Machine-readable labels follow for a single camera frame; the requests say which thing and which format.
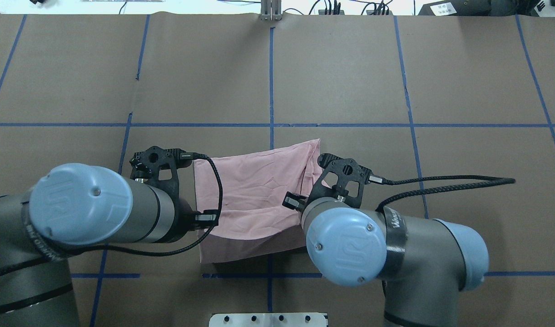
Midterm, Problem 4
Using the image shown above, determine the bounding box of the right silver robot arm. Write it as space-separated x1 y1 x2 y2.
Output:
283 153 508 327

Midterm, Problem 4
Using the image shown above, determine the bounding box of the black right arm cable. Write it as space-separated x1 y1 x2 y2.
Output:
368 175 516 214

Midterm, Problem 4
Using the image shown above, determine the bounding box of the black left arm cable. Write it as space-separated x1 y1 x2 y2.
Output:
0 152 223 282

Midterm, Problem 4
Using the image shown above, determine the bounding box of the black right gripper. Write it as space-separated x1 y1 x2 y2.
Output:
282 153 372 213

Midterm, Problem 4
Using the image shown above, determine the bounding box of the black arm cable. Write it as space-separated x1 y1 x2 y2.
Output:
368 175 516 214
0 152 223 282

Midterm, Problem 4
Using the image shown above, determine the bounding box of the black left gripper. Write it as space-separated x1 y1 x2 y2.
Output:
129 146 219 228

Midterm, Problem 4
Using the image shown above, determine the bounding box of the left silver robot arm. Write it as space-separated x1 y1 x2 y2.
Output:
0 146 223 327

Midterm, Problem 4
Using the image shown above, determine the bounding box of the black box with label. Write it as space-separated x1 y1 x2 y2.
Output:
417 0 491 16

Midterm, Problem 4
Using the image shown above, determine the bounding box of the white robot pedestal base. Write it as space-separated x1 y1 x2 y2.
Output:
208 312 329 327

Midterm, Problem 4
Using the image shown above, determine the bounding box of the pink Snoopy t-shirt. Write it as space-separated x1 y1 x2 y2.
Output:
199 139 323 264

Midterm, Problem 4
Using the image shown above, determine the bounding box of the aluminium frame post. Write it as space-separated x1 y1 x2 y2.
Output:
259 0 283 21

